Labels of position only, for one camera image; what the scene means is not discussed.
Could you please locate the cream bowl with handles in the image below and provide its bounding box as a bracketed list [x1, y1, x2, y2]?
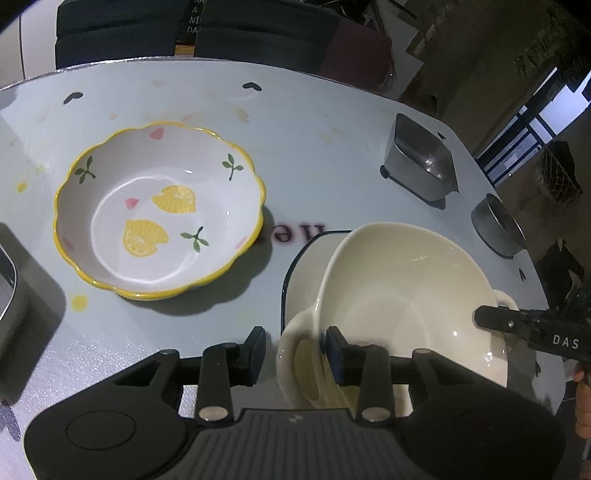
[276, 222, 520, 411]

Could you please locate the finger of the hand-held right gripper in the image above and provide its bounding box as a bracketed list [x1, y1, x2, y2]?
[474, 305, 546, 343]

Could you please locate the square steel container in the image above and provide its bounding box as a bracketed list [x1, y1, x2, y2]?
[381, 114, 459, 202]
[0, 224, 31, 354]

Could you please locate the round steel bowl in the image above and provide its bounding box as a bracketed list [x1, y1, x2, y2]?
[471, 193, 527, 258]

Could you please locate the person's right hand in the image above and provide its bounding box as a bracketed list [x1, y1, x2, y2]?
[573, 364, 591, 439]

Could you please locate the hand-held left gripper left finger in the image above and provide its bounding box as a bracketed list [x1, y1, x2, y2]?
[113, 326, 267, 423]

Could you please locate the white plate with dark rim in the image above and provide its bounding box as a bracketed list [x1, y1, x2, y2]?
[279, 229, 356, 334]

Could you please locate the rope net basket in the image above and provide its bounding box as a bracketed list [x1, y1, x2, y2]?
[534, 141, 583, 202]

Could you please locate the yellow-rimmed lemon print bowl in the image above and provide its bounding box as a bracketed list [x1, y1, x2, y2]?
[54, 122, 267, 301]

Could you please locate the dark blue chair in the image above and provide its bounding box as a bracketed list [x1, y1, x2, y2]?
[55, 0, 178, 71]
[194, 0, 342, 75]

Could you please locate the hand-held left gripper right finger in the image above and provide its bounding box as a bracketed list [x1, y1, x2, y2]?
[325, 326, 476, 423]

